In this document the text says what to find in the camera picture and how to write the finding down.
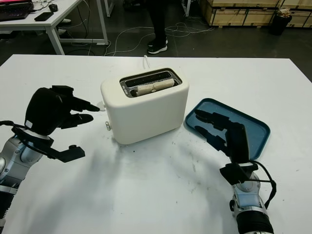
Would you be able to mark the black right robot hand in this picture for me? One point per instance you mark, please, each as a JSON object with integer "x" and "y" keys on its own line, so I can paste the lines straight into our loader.
{"x": 237, "y": 143}

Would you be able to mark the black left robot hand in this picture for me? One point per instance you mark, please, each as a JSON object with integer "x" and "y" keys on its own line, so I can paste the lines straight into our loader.
{"x": 44, "y": 112}

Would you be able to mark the white toaster lever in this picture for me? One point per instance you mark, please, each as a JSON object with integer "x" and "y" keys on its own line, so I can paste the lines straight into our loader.
{"x": 103, "y": 107}

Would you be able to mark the slice of bread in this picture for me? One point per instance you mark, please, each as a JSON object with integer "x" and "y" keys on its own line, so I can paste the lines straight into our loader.
{"x": 156, "y": 87}

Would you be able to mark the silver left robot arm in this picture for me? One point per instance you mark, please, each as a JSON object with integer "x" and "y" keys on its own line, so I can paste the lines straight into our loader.
{"x": 14, "y": 165}

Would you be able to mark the blue plastic tray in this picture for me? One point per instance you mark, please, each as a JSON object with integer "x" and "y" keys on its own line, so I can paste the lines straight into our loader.
{"x": 256, "y": 131}

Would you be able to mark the small metal toaster knob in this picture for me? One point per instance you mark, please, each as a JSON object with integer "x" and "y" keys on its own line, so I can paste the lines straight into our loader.
{"x": 108, "y": 125}

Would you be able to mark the cream white toaster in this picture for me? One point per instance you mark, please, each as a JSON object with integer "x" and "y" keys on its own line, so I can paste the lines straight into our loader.
{"x": 146, "y": 117}

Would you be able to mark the white sneaker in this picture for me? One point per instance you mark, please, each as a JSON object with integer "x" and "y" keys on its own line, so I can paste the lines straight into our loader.
{"x": 62, "y": 31}
{"x": 65, "y": 21}

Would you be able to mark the black smartphone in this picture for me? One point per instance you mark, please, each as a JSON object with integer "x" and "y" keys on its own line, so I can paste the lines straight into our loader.
{"x": 43, "y": 16}

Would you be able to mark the white office desk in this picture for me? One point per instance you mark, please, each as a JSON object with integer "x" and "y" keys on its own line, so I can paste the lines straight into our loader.
{"x": 61, "y": 13}

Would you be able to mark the black computer mouse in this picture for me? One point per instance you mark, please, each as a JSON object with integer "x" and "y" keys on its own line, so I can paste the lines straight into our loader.
{"x": 53, "y": 7}

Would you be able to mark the black laptop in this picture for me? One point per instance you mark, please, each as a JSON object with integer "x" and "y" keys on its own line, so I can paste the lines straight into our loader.
{"x": 14, "y": 11}

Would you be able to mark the black trash bin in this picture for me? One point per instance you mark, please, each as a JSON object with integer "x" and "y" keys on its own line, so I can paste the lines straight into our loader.
{"x": 280, "y": 24}

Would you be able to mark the stacked wooden crates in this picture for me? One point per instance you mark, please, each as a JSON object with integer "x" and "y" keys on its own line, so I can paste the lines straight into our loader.
{"x": 239, "y": 13}

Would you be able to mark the person in dark trousers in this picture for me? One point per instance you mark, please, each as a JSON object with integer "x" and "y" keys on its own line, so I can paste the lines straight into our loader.
{"x": 158, "y": 24}

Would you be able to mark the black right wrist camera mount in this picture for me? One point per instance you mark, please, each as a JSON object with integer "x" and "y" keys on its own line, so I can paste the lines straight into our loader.
{"x": 231, "y": 173}

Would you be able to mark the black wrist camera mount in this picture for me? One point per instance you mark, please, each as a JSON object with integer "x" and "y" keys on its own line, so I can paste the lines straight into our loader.
{"x": 70, "y": 154}
{"x": 231, "y": 173}

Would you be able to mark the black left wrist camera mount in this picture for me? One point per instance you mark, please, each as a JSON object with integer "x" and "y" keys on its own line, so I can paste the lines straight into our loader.
{"x": 70, "y": 154}

